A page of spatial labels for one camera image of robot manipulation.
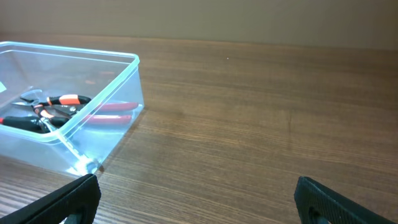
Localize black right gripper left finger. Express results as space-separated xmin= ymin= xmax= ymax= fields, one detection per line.
xmin=1 ymin=174 xmax=101 ymax=224

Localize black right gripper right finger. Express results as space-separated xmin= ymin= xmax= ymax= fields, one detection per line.
xmin=294 ymin=176 xmax=394 ymax=224

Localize silver L-shaped socket wrench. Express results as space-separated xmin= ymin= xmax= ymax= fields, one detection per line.
xmin=40 ymin=117 xmax=100 ymax=175

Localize red handled snips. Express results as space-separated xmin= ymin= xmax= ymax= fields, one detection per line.
xmin=52 ymin=102 xmax=139 ymax=125

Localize clear plastic container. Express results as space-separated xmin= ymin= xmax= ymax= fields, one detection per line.
xmin=1 ymin=41 xmax=144 ymax=175

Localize orange black needle-nose pliers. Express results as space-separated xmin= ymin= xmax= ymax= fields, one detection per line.
xmin=12 ymin=94 xmax=91 ymax=127

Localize red and black screwdriver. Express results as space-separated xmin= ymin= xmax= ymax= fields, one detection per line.
xmin=1 ymin=116 xmax=50 ymax=134

